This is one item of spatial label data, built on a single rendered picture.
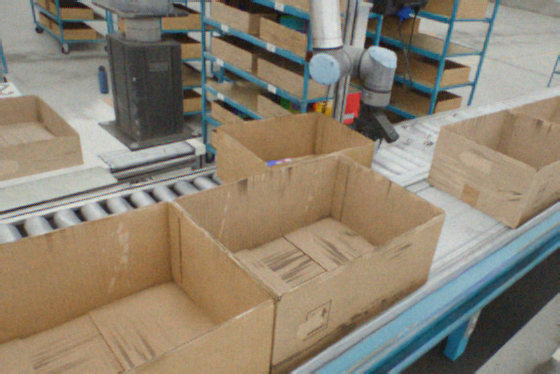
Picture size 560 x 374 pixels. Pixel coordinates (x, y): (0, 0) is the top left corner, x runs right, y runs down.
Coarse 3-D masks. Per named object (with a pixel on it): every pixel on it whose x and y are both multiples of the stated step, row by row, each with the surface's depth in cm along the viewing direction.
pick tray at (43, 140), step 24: (24, 96) 154; (0, 120) 152; (24, 120) 157; (48, 120) 154; (0, 144) 142; (24, 144) 126; (48, 144) 131; (72, 144) 136; (0, 168) 125; (24, 168) 129; (48, 168) 134
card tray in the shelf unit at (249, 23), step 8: (216, 0) 264; (224, 0) 268; (216, 8) 260; (224, 8) 254; (232, 8) 248; (256, 8) 283; (264, 8) 277; (272, 8) 271; (216, 16) 262; (224, 16) 256; (232, 16) 250; (240, 16) 245; (248, 16) 240; (256, 16) 242; (232, 24) 252; (240, 24) 247; (248, 24) 241; (256, 24) 244; (248, 32) 243; (256, 32) 246
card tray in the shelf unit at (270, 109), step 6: (258, 96) 256; (264, 96) 259; (270, 96) 262; (258, 102) 257; (264, 102) 252; (270, 102) 248; (312, 102) 270; (258, 108) 259; (264, 108) 254; (270, 108) 250; (276, 108) 245; (282, 108) 241; (306, 108) 273; (312, 108) 271; (264, 114) 255; (270, 114) 251; (276, 114) 247; (282, 114) 243; (288, 114) 238; (294, 114) 235
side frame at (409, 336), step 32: (544, 224) 116; (512, 256) 101; (544, 256) 123; (448, 288) 88; (480, 288) 106; (416, 320) 80; (448, 320) 98; (352, 352) 72; (384, 352) 74; (416, 352) 85
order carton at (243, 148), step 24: (264, 120) 148; (288, 120) 154; (312, 120) 161; (336, 120) 156; (240, 144) 128; (264, 144) 152; (288, 144) 159; (312, 144) 166; (336, 144) 158; (360, 144) 149; (240, 168) 132; (264, 168) 122
